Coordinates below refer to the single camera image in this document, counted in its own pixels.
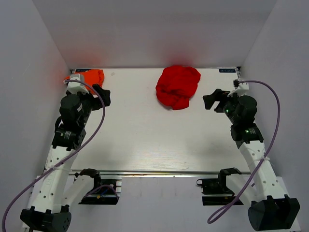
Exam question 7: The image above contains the purple cable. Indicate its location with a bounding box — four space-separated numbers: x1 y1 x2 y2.
1 78 106 230
207 79 282 224

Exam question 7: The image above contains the orange folded t-shirt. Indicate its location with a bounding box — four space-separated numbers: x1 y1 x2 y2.
73 69 105 87

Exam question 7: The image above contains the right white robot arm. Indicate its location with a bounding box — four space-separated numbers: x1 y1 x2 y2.
202 89 300 231

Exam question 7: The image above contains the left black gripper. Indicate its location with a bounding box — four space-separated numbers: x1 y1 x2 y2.
74 84 111 127

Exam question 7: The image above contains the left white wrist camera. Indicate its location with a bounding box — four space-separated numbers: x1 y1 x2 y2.
64 73 89 94

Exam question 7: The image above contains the blue label left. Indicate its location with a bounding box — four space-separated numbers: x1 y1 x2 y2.
74 69 91 73

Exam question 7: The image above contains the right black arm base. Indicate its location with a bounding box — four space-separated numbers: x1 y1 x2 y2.
197 178 235 206

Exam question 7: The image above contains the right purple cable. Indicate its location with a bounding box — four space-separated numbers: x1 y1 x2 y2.
207 79 282 224

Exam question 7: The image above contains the red t-shirt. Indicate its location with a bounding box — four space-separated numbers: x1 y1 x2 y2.
155 65 201 110

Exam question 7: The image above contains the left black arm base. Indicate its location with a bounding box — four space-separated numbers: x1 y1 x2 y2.
79 179 122 205

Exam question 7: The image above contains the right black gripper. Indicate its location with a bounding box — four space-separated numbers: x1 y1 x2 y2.
203 89 242 124

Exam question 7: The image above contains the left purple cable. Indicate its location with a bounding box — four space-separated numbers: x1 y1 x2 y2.
1 78 106 230

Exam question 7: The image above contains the blue label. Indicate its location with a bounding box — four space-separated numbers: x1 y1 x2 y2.
74 69 91 73
219 69 236 73

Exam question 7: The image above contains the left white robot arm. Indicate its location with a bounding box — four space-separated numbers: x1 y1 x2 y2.
20 84 111 232

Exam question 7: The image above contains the blue label right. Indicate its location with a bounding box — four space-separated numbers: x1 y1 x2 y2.
219 69 236 73

